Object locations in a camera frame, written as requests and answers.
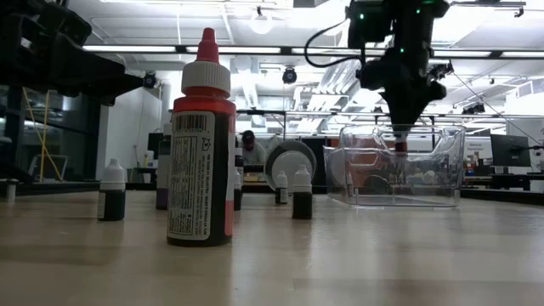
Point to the black ceiling camera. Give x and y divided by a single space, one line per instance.
289 75
446 68
149 80

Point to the large red colouring bottle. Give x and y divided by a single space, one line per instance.
200 170

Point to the small red dropper bottle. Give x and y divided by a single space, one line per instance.
401 146

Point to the small white-capped dropper bottle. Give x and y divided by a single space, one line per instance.
111 200
281 193
302 204
238 200

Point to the round grey gooseneck lamp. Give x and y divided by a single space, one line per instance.
291 163

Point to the clear plastic bin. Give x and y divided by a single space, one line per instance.
442 170

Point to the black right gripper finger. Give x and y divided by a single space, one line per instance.
396 112
409 112

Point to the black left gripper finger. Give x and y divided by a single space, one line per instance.
132 89
98 78

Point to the person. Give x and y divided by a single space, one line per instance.
251 151

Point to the large violet colouring bottle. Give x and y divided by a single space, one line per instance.
162 187

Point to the long ceiling light strip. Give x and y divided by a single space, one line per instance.
234 49

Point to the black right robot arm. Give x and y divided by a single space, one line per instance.
410 34

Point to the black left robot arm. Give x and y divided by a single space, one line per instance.
8 42

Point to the black computer monitor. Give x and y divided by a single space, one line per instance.
510 151
155 145

